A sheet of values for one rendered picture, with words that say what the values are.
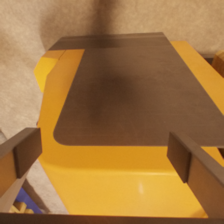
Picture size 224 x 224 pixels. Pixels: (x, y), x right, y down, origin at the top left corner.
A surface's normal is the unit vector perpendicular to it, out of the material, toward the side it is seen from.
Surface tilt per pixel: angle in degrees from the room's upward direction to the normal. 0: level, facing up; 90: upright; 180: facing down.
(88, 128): 90
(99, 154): 90
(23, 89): 0
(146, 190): 0
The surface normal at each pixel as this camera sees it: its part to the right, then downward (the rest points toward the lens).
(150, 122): -0.06, -0.78
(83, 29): -0.06, 0.63
